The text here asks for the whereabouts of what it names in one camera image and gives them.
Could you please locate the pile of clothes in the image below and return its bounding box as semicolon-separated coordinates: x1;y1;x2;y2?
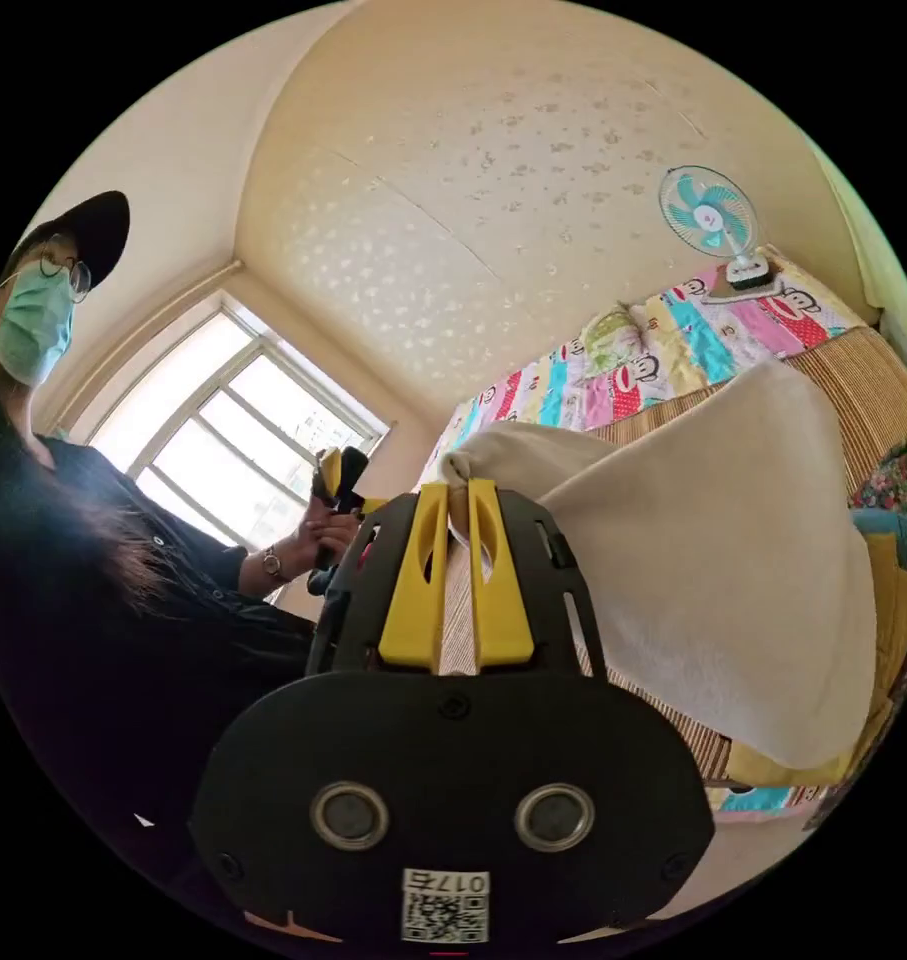
848;440;907;759

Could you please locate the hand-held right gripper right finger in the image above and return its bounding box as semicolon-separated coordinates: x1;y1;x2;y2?
466;479;535;671

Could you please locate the white long sleeve shirt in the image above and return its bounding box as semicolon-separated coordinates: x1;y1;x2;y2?
437;358;880;772

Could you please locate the person's body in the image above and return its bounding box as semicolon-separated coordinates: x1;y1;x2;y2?
0;190;321;909

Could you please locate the person's left hand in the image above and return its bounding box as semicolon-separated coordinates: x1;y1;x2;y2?
293;494;366;580

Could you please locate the person's left forearm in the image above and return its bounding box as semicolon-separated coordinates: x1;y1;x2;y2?
236;542;298;603

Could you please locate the floral pillow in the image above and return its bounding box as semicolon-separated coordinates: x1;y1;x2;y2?
578;301;651;378

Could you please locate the white and teal fan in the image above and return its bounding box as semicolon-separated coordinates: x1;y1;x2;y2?
657;164;774;291

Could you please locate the window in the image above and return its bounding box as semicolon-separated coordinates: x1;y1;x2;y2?
85;290;391;558

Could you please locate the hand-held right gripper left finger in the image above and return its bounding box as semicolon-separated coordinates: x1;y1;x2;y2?
377;482;451;670

